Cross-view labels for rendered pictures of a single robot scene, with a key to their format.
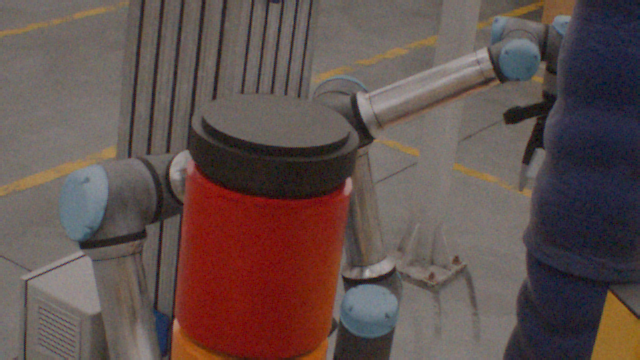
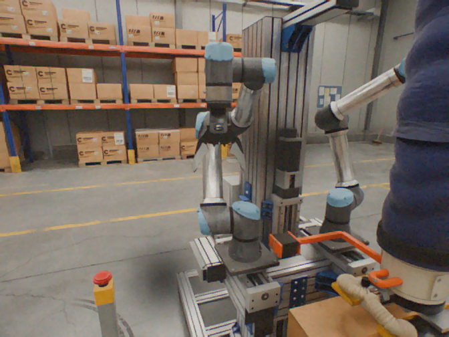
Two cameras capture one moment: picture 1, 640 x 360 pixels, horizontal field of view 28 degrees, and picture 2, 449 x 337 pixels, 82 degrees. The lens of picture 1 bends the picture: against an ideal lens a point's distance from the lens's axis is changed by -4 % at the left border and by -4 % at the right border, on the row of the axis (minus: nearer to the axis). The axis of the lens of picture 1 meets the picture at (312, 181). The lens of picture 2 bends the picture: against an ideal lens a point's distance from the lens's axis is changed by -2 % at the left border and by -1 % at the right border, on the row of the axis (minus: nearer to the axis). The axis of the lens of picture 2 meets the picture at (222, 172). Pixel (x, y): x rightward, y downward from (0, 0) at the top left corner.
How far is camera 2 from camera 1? 1.39 m
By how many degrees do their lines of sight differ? 38
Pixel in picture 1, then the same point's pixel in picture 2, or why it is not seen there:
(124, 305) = (206, 161)
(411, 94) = (353, 95)
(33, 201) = not seen: hidden behind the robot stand
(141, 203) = not seen: hidden behind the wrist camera
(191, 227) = not seen: outside the picture
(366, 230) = (343, 166)
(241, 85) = (269, 87)
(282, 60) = (292, 81)
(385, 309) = (345, 196)
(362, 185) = (341, 147)
